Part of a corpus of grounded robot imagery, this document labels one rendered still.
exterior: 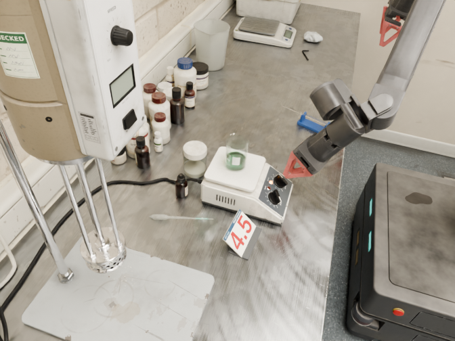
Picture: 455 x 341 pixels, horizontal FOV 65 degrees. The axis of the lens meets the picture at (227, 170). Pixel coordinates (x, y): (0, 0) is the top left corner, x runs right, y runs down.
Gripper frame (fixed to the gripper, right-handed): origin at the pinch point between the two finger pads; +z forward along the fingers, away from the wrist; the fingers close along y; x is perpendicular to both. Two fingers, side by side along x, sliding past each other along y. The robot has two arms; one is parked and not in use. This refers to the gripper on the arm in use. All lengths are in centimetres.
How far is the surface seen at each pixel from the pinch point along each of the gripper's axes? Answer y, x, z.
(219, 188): 11.9, -7.5, 9.1
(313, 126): -32.6, -4.6, 5.3
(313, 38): -88, -34, 8
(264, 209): 8.8, 2.6, 5.5
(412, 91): -162, 16, 13
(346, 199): -103, 37, 57
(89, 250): 45.7, -11.6, 3.6
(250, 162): 2.8, -7.6, 4.9
